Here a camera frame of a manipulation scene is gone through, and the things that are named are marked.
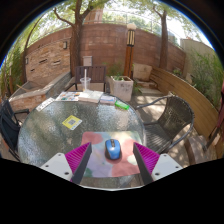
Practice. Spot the blue computer mouse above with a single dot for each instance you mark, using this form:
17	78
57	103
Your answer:
113	149

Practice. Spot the curved wooden bench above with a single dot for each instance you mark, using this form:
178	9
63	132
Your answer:
190	90

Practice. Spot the beige stone slab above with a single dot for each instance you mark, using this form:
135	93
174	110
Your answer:
142	71

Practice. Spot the dark wicker armchair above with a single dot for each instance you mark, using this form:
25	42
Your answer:
175	116

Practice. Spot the slender tree trunk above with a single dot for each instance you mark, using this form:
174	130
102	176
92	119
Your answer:
163	43

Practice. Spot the clear plastic cup with straw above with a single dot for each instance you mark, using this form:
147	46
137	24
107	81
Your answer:
85	84

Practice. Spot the dark wooden slatted chair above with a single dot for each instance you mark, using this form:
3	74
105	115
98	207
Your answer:
96	73

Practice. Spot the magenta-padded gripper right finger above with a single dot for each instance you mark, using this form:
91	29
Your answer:
163	165

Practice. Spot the stone brick counter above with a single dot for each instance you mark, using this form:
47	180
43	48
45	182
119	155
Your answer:
31	95

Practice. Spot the yellow square card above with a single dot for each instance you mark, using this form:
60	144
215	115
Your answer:
72	122

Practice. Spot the grey wall box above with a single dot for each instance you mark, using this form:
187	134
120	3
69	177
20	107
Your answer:
87	61

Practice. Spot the wooden lamp post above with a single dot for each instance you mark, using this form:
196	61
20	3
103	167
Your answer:
130	53

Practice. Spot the large tree trunk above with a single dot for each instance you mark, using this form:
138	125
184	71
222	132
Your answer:
76	46

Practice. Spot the dark wall lamp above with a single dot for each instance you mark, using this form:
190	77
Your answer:
26	60
65	45

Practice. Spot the white book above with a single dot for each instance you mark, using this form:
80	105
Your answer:
90	96

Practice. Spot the colourful printed menu sheet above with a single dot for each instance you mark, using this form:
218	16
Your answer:
67	96

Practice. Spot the concrete planter with plants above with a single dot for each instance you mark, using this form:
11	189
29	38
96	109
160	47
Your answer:
121	89

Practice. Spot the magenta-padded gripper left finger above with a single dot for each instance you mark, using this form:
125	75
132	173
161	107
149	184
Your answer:
58	165

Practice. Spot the pale thin booklet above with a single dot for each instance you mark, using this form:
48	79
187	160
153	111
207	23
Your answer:
108	99

